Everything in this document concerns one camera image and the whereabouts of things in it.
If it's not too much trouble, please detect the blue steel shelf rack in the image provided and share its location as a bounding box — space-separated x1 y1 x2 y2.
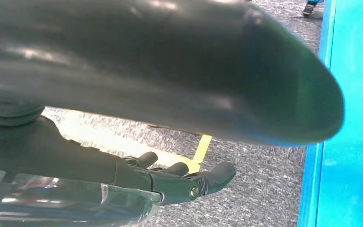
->
297 0 363 227

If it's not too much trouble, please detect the clear plastic wrist guard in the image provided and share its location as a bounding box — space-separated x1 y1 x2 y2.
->
0 166 163 227

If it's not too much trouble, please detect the yellow floor tape square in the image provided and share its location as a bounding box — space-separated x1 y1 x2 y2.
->
56 109 213 175

